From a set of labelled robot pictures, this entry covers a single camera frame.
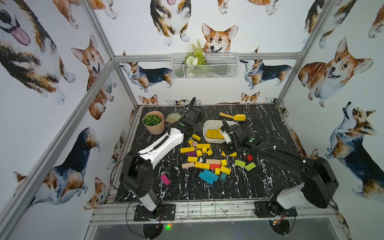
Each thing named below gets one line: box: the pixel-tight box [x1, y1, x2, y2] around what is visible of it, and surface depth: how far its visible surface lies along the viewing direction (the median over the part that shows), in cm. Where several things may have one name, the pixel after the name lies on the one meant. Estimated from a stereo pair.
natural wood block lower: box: [182, 162, 195, 169], surface depth 91 cm
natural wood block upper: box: [206, 159, 221, 165], surface depth 92 cm
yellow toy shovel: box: [219, 112, 247, 121], surface depth 116 cm
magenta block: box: [160, 174, 171, 186], surface depth 85 cm
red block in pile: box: [210, 164, 221, 170], surface depth 90 cm
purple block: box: [187, 151, 197, 157], surface depth 95 cm
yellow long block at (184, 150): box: [180, 146, 196, 154], surface depth 98 cm
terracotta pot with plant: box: [141, 111, 165, 135], surface depth 98 cm
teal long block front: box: [198, 171, 215, 185], surface depth 86 cm
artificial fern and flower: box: [185, 39, 207, 78], surface depth 84 cm
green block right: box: [245, 162, 257, 172], surface depth 90 cm
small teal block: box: [219, 172, 228, 181], surface depth 86 cm
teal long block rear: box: [203, 168, 219, 182], surface depth 87 cm
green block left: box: [235, 159, 246, 167], surface depth 92 cm
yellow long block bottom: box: [194, 162, 211, 170], surface depth 90 cm
